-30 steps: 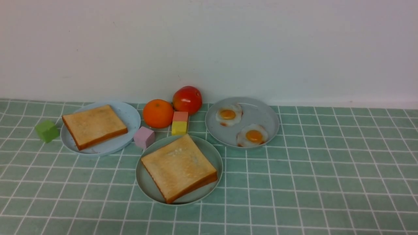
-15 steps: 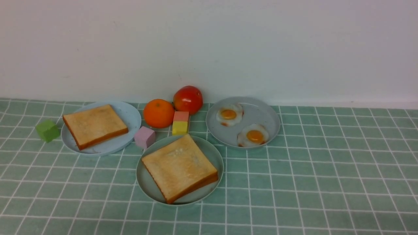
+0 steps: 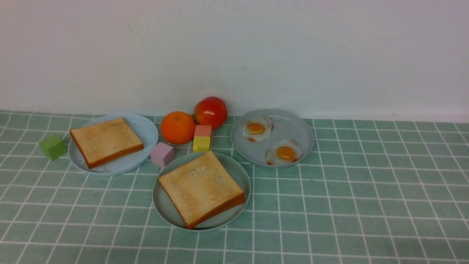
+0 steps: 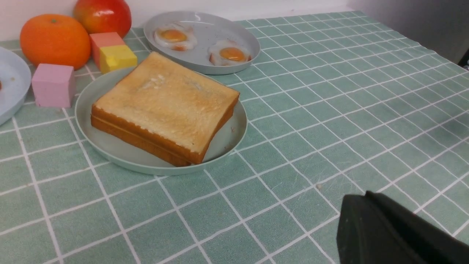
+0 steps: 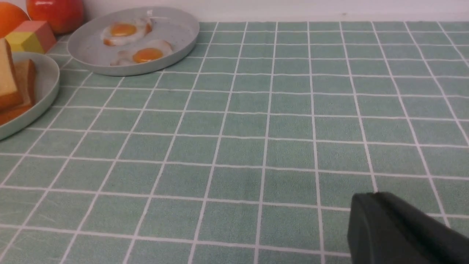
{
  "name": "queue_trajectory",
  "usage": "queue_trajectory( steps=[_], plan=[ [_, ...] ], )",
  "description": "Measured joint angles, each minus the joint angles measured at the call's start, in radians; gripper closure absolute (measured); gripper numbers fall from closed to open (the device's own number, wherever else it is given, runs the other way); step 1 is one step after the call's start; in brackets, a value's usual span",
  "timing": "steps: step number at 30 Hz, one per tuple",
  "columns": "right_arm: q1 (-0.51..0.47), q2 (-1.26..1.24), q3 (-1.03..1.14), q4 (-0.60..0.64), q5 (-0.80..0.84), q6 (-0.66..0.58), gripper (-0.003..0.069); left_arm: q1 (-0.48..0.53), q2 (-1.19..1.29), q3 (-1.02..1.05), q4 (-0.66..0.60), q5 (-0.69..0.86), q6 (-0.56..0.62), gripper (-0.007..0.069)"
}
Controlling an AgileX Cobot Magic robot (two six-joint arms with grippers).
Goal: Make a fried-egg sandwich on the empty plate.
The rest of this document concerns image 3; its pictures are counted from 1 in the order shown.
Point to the toast slice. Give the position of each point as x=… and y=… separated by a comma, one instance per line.
x=105, y=142
x=201, y=187

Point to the fried egg toy rear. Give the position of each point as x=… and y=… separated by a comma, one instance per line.
x=258, y=129

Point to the fried egg toy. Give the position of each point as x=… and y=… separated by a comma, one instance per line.
x=258, y=129
x=283, y=152

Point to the red tomato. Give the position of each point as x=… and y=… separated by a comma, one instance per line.
x=211, y=111

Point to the pink and yellow block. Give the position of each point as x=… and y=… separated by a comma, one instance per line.
x=202, y=138

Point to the grey plate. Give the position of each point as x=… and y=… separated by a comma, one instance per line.
x=285, y=126

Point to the light green plate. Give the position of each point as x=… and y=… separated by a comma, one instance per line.
x=168, y=209

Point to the fried egg toy front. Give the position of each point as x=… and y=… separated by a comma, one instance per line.
x=283, y=152

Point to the orange fruit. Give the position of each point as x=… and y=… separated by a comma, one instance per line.
x=178, y=128

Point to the pink cube block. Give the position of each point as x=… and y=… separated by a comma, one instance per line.
x=162, y=154

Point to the light blue plate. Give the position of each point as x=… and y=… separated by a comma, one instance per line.
x=144, y=128

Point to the toast slice on blue plate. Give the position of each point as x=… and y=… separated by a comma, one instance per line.
x=105, y=142

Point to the green checkered tablecloth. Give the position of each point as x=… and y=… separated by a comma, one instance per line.
x=370, y=192

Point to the green cube block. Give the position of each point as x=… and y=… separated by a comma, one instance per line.
x=53, y=147

